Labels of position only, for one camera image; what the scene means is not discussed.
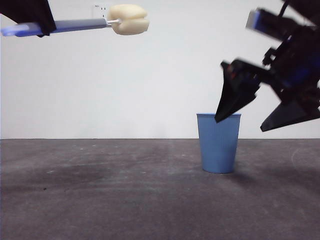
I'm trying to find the blue ribbed plastic cup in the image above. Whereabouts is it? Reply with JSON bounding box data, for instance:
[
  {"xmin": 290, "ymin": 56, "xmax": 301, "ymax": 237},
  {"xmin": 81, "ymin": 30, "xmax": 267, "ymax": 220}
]
[{"xmin": 196, "ymin": 112, "xmax": 242, "ymax": 175}]

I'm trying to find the grey-handled sponge cup brush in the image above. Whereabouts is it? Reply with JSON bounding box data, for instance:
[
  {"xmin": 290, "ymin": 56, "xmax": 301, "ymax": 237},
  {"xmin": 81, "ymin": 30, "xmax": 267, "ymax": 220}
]
[{"xmin": 0, "ymin": 4, "xmax": 151, "ymax": 38}]

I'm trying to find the black camera cable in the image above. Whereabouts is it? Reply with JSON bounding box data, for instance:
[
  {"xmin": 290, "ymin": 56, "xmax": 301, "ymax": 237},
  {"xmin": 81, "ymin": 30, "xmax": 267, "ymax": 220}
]
[{"xmin": 279, "ymin": 1, "xmax": 290, "ymax": 18}]

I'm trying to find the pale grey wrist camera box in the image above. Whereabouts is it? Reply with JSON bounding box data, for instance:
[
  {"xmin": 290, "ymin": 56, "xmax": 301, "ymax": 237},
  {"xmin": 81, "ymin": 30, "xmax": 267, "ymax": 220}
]
[{"xmin": 245, "ymin": 7, "xmax": 285, "ymax": 42}]

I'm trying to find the white wall socket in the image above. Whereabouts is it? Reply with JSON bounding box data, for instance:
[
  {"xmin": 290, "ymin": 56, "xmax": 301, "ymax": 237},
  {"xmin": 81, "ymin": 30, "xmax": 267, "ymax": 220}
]
[{"xmin": 93, "ymin": 4, "xmax": 112, "ymax": 21}]

